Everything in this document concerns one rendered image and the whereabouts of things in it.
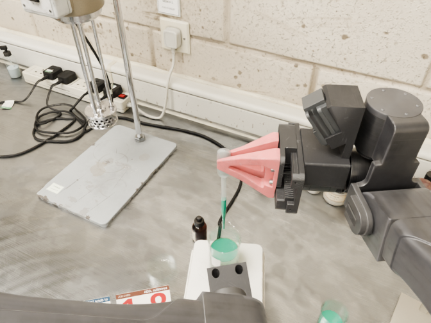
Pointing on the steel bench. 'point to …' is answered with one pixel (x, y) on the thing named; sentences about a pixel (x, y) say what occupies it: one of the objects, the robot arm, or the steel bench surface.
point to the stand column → (128, 70)
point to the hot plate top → (197, 282)
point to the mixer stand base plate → (107, 175)
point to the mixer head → (65, 9)
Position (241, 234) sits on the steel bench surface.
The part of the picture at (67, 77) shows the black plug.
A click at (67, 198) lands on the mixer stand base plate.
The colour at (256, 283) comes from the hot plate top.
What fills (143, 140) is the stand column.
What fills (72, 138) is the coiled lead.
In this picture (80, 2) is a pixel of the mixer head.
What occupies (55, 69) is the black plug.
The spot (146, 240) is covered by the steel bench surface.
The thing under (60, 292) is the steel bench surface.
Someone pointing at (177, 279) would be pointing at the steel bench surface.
